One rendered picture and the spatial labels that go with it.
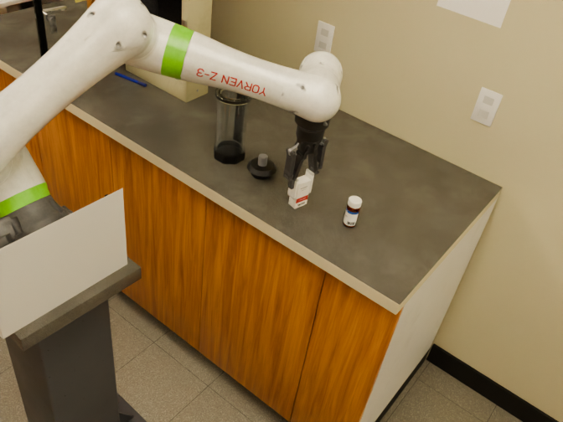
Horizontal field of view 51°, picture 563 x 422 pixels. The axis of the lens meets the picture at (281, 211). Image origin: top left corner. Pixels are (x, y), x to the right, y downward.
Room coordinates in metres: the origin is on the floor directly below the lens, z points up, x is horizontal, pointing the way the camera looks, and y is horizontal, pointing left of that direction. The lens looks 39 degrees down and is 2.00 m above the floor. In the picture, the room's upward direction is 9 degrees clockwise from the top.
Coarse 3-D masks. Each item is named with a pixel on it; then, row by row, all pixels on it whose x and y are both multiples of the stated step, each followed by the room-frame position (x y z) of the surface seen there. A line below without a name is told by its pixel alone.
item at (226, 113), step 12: (228, 96) 1.58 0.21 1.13; (240, 96) 1.58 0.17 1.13; (228, 108) 1.50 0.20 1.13; (240, 108) 1.50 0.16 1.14; (216, 120) 1.53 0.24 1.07; (228, 120) 1.50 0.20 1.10; (240, 120) 1.51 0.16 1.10; (216, 132) 1.52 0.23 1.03; (228, 132) 1.49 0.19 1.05; (240, 132) 1.51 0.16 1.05; (216, 144) 1.51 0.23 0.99; (228, 144) 1.49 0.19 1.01; (240, 144) 1.51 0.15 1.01
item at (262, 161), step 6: (264, 156) 1.47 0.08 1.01; (252, 162) 1.47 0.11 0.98; (258, 162) 1.46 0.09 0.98; (264, 162) 1.46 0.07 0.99; (270, 162) 1.48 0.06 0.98; (252, 168) 1.44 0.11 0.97; (258, 168) 1.44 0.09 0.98; (264, 168) 1.45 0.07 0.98; (270, 168) 1.45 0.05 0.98; (252, 174) 1.44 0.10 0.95; (258, 174) 1.43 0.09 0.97; (264, 174) 1.43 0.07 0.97; (270, 174) 1.44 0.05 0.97
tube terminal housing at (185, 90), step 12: (192, 0) 1.84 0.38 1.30; (204, 0) 1.89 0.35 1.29; (192, 12) 1.84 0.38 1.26; (204, 12) 1.89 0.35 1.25; (192, 24) 1.84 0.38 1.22; (204, 24) 1.89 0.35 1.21; (132, 72) 1.97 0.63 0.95; (144, 72) 1.94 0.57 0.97; (156, 84) 1.91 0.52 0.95; (168, 84) 1.87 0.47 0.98; (180, 84) 1.84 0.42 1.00; (192, 84) 1.85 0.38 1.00; (180, 96) 1.84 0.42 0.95; (192, 96) 1.85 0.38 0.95
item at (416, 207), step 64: (0, 64) 1.92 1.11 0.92; (128, 128) 1.61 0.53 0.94; (192, 128) 1.66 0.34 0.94; (256, 128) 1.73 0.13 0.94; (256, 192) 1.38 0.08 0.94; (320, 192) 1.43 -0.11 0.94; (384, 192) 1.48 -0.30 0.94; (448, 192) 1.53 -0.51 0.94; (320, 256) 1.15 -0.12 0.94; (384, 256) 1.18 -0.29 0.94
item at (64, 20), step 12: (48, 0) 1.78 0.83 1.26; (60, 0) 1.81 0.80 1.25; (72, 0) 1.84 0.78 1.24; (84, 0) 1.87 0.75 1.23; (48, 12) 1.77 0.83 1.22; (60, 12) 1.80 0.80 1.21; (72, 12) 1.84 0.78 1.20; (84, 12) 1.87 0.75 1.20; (36, 24) 1.74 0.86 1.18; (48, 24) 1.77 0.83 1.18; (60, 24) 1.80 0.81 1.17; (72, 24) 1.83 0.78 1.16; (48, 36) 1.76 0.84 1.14; (60, 36) 1.80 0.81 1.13; (48, 48) 1.76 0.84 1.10
